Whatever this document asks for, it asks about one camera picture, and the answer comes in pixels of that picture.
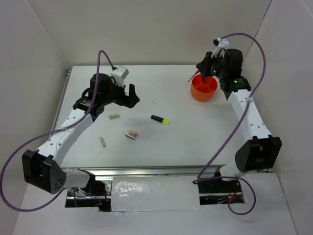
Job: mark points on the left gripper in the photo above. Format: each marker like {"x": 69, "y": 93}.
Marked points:
{"x": 129, "y": 101}

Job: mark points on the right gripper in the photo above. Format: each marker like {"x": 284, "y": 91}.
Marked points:
{"x": 204, "y": 65}

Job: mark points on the black yellow highlighter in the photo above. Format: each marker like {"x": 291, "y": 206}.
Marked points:
{"x": 160, "y": 119}

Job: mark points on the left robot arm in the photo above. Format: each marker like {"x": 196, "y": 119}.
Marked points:
{"x": 42, "y": 167}

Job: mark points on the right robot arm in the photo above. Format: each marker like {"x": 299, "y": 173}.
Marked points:
{"x": 260, "y": 149}

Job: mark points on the orange round organizer container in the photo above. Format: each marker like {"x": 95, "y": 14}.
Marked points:
{"x": 203, "y": 91}

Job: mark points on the white eraser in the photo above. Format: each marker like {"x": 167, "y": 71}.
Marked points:
{"x": 114, "y": 116}

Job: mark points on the pink white mini stapler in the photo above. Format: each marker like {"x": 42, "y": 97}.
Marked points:
{"x": 131, "y": 134}

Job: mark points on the beige small eraser stick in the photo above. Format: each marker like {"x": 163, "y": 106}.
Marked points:
{"x": 102, "y": 142}

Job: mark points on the white foam cover panel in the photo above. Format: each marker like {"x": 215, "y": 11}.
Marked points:
{"x": 154, "y": 194}

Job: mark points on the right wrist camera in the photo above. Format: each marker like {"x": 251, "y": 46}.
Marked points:
{"x": 219, "y": 44}

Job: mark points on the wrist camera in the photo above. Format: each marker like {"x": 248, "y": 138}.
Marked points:
{"x": 219, "y": 44}
{"x": 120, "y": 74}

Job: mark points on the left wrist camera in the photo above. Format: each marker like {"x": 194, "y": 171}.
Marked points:
{"x": 120, "y": 74}

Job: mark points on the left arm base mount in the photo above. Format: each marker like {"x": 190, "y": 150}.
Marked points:
{"x": 95, "y": 194}

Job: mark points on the aluminium table frame rail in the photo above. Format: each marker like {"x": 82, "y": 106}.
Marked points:
{"x": 191, "y": 140}

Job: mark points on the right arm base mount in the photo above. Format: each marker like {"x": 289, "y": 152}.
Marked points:
{"x": 218, "y": 191}

